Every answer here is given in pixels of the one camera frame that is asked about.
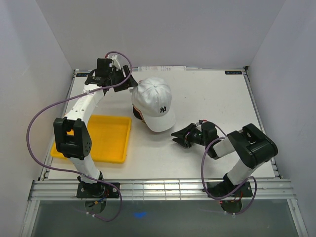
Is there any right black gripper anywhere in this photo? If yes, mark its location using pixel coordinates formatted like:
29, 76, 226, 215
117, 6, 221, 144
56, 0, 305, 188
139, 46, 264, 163
171, 122, 208, 148

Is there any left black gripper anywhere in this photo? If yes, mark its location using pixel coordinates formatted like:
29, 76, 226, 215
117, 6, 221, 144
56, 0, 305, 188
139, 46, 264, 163
107, 65, 137, 93

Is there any pink baseball cap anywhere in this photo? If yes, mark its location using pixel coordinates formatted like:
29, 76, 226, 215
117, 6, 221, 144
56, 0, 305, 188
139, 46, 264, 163
133, 80, 145, 122

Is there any white NY baseball cap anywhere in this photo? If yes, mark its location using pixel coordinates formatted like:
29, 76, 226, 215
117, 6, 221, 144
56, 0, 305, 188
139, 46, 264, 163
131, 77, 176, 132

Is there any black NY baseball cap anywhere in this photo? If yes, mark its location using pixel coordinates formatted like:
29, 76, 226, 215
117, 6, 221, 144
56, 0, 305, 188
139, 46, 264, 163
133, 106, 146, 123

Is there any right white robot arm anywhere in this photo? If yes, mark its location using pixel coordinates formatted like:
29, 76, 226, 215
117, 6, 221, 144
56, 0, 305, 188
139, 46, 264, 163
171, 120, 278, 199

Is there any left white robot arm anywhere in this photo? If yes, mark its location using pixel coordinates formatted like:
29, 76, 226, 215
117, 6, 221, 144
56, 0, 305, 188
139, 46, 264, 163
53, 51, 137, 198

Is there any yellow plastic tray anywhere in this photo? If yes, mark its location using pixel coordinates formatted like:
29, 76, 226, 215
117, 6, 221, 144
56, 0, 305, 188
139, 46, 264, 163
51, 115, 132, 163

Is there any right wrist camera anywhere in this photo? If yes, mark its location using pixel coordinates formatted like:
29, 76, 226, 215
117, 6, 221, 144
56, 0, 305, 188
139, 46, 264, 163
196, 119, 208, 126

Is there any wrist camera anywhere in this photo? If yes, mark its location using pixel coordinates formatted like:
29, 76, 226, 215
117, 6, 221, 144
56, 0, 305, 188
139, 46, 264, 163
196, 119, 208, 126
105, 54, 121, 70

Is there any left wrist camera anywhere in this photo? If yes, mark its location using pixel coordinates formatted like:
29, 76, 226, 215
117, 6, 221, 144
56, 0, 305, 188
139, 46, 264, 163
105, 54, 121, 70

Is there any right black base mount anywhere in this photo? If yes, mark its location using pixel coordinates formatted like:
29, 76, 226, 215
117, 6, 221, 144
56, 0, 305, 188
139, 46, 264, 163
206, 181, 253, 198

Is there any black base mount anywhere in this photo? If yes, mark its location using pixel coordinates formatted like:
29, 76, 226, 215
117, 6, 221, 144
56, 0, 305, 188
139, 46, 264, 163
206, 181, 253, 198
76, 182, 120, 198

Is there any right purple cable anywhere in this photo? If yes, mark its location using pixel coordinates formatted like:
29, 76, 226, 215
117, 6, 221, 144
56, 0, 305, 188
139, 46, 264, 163
198, 119, 257, 216

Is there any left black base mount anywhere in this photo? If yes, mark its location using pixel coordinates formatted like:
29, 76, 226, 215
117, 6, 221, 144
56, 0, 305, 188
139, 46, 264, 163
76, 182, 120, 198

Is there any aluminium front rail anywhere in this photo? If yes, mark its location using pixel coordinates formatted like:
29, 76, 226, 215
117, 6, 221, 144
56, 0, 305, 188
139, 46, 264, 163
28, 178, 297, 201

